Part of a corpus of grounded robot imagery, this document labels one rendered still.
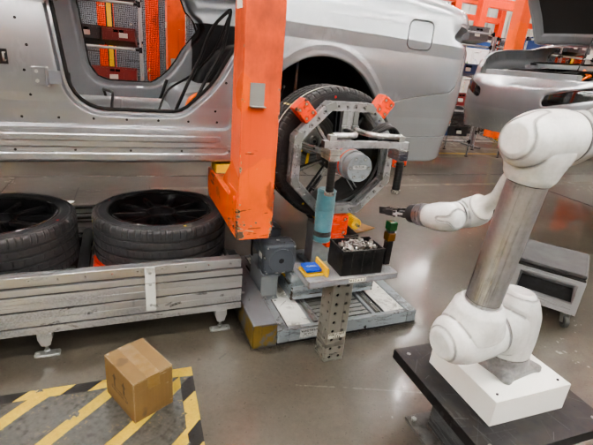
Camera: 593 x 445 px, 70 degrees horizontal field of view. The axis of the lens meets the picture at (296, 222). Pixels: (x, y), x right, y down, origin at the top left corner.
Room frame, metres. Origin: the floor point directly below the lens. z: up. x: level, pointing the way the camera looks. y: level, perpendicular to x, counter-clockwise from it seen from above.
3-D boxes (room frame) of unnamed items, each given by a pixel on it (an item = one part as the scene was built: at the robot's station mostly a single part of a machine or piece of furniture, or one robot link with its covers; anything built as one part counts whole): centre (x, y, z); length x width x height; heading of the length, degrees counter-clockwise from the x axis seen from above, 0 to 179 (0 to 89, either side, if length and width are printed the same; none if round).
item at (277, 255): (2.16, 0.14, 0.26); 0.42 x 0.18 x 0.35; 23
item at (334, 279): (1.69, -0.24, 0.44); 0.43 x 0.17 x 0.03; 113
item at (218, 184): (2.13, 0.35, 0.69); 0.52 x 0.17 x 0.35; 23
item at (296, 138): (2.06, -0.19, 0.85); 0.54 x 0.07 x 0.54; 113
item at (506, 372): (1.22, -0.75, 0.42); 0.22 x 0.18 x 0.06; 120
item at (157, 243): (2.09, 0.71, 0.39); 0.66 x 0.66 x 0.24
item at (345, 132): (1.91, -0.15, 1.03); 0.19 x 0.18 x 0.11; 23
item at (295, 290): (2.23, -0.16, 0.13); 0.50 x 0.36 x 0.10; 113
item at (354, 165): (1.99, -0.22, 0.85); 0.21 x 0.14 x 0.14; 23
